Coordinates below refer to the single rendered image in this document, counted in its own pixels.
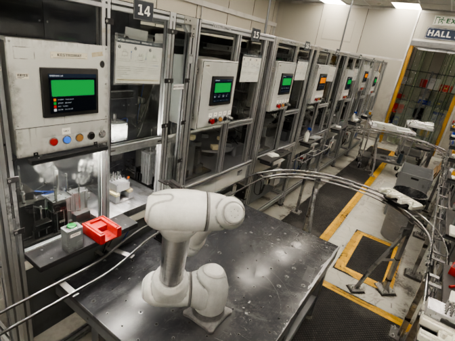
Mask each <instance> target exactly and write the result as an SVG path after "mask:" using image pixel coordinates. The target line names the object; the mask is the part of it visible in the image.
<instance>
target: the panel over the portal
mask: <svg viewBox="0 0 455 341"><path fill-rule="evenodd" d="M435 16H453V17H455V12H447V11H437V10H426V9H424V10H422V11H421V14H420V18H419V20H418V24H417V26H416V30H415V32H414V36H413V38H412V40H413V41H424V42H431V43H443V44H449V45H455V41H443V40H436V39H424V37H425V34H426V31H427V28H428V27H434V28H449V29H455V26H440V25H433V21H434V19H435Z"/></svg>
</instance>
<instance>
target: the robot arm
mask: <svg viewBox="0 0 455 341"><path fill-rule="evenodd" d="M158 182H161V183H163V184H165V185H169V187H170V188H171V189H164V190H160V191H156V192H154V193H152V194H151V195H150V196H148V199H147V203H146V211H145V217H144V219H145V222H146V223H147V225H148V226H150V227H151V228H153V229H155V230H158V231H159V232H160V233H161V235H162V246H161V260H160V267H159V268H157V270H155V271H152V272H150V273H149V274H147V275H146V276H145V277H144V279H143V281H142V298H143V299H144V301H145V302H147V303H148V304H150V305H152V306H157V307H169V308H176V307H185V306H189V308H187V309H185V310H184V311H183V315H184V316H185V317H188V318H190V319H191V320H192V321H194V322H195V323H197V324H198V325H199V326H200V327H202V328H203V329H205V330H206V331H207V333H208V334H213V333H214V331H215V329H216V328H217V327H218V326H219V325H220V324H221V323H222V321H223V320H224V319H225V318H226V317H227V316H229V315H231V314H232V309H230V308H228V307H226V306H225V304H226V300H227V297H228V279H227V276H226V273H225V271H224V269H223V268H222V267H221V266H220V265H218V264H215V263H208V264H205V265H203V266H201V267H200V268H199V269H198V270H195V271H192V272H187V271H186V270H185V265H186V259H187V256H188V257H191V256H194V255H195V254H196V253H197V252H198V251H199V250H200V249H201V248H202V246H203V245H204V243H205V241H206V239H207V236H208V235H209V234H210V232H212V231H221V230H224V229H235V228H237V227H239V226H240V225H241V224H242V222H243V220H244V216H245V208H244V205H243V203H242V202H241V201H240V200H239V199H238V198H235V197H231V196H225V195H222V194H216V193H213V192H207V191H199V190H195V189H184V187H185V186H184V185H180V184H179V183H178V182H176V181H175V180H173V179H169V180H164V179H159V180H158Z"/></svg>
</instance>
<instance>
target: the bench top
mask: <svg viewBox="0 0 455 341"><path fill-rule="evenodd" d="M243 205H244V208H245V216H244V220H243V222H242V224H241V225H240V226H239V227H237V228H235V229H224V230H221V231H212V232H210V234H209V235H208V236H207V239H206V241H205V243H204V245H203V246H202V248H201V249H200V250H199V251H198V252H197V253H196V254H195V255H194V256H191V257H188V256H187V259H186V265H185V270H186V271H187V272H192V271H195V270H198V269H199V268H200V267H201V266H203V265H205V264H208V263H215V264H218V265H220V266H221V267H222V268H223V269H224V271H225V273H226V276H227V282H228V294H227V300H226V304H225V306H226V307H228V308H230V309H232V314H231V315H229V316H227V317H226V318H225V319H224V320H223V321H222V323H221V324H220V325H219V326H218V327H217V328H216V329H215V331H214V333H213V334H208V333H207V331H206V330H205V329H203V328H202V327H200V326H199V325H198V324H197V323H195V322H194V321H192V320H191V319H190V318H188V317H185V316H184V315H183V311H184V310H185V309H187V308H189V306H185V307H176V308H169V307H157V306H152V305H150V304H148V303H147V302H145V301H144V299H143V298H142V281H143V279H144V277H145V276H146V275H147V274H149V273H150V272H152V271H155V270H157V268H159V267H160V260H161V246H162V244H161V243H160V242H158V241H157V240H155V239H154V237H153V238H152V239H150V240H149V241H147V242H146V243H145V244H144V245H143V246H142V247H141V248H139V249H138V250H137V251H136V252H135V253H134V255H135V256H134V257H133V258H128V259H127V260H126V261H125V262H124V263H123V264H121V265H120V266H119V267H117V268H116V269H115V270H113V271H112V272H111V273H109V274H107V275H106V276H105V277H103V278H101V279H99V280H98V281H96V282H94V283H93V284H91V285H89V286H87V287H86V288H84V289H82V290H80V291H79V292H78V293H79V295H77V296H75V297H74V298H73V297H72V296H70V297H68V298H69V299H71V301H73V302H74V303H75V304H76V305H77V306H78V307H79V308H80V309H81V310H82V311H83V312H84V313H86V314H87V315H88V316H89V317H90V318H91V319H92V320H94V321H95V322H96V323H97V324H98V325H99V326H100V327H101V328H102V329H103V330H104V331H105V332H106V333H108V334H109V335H110V336H111V337H112V338H113V339H114V340H116V341H279V339H280V338H281V336H282V334H283V333H284V332H285V330H286V328H287V327H288V326H289V324H290V322H291V321H292V320H293V318H294V317H295V315H296V314H297V312H298V310H299V309H300V308H301V306H302V304H303V303H304V302H305V300H306V298H307V297H308V296H309V294H310V292H311V291H312V290H313V288H314V286H315V285H316V284H317V282H318V280H319V279H320V278H321V276H322V274H323V273H324V272H325V270H326V268H327V267H328V265H329V264H330V262H331V261H332V259H333V258H334V256H335V255H336V253H337V252H338V250H339V248H340V247H339V246H337V245H335V244H332V243H330V242H327V241H326V240H323V239H321V238H319V237H317V236H314V235H312V234H310V233H308V232H306V231H303V230H301V229H299V228H297V227H294V226H292V225H289V224H288V223H285V222H283V221H281V220H279V219H276V218H274V217H271V216H269V215H268V214H265V213H263V212H261V211H259V210H256V209H254V208H251V207H250V206H247V205H245V204H243ZM266 217H267V218H266ZM155 233H156V230H155V229H153V230H151V231H149V232H147V233H145V234H143V235H141V236H139V237H137V238H135V239H134V240H131V241H130V242H127V243H126V244H123V245H122V246H119V247H118V249H120V250H123V251H125V252H128V253H131V252H132V251H133V250H135V249H136V248H137V247H138V246H139V245H140V244H141V243H142V242H144V241H145V240H146V239H148V238H149V237H150V236H151V235H153V234H155ZM265 233H267V234H265ZM297 239H299V240H297ZM250 245H252V246H250ZM125 257H126V256H123V255H120V254H117V253H115V252H112V253H111V254H109V255H108V256H107V257H106V258H104V259H103V260H101V261H100V262H99V263H97V264H96V265H94V266H92V267H90V268H88V269H87V270H85V271H83V272H81V273H79V274H78V275H75V276H74V277H71V278H70V279H67V280H66V281H65V282H67V283H68V284H69V285H70V286H71V287H73V288H74V289H75V290H76V289H78V288H79V287H81V286H83V285H85V284H86V283H89V282H90V281H92V280H94V279H95V278H97V277H99V276H101V275H103V274H104V273H105V272H107V271H109V270H110V269H111V268H113V267H114V266H115V265H117V264H118V263H120V262H121V261H122V260H123V259H124V258H125Z"/></svg>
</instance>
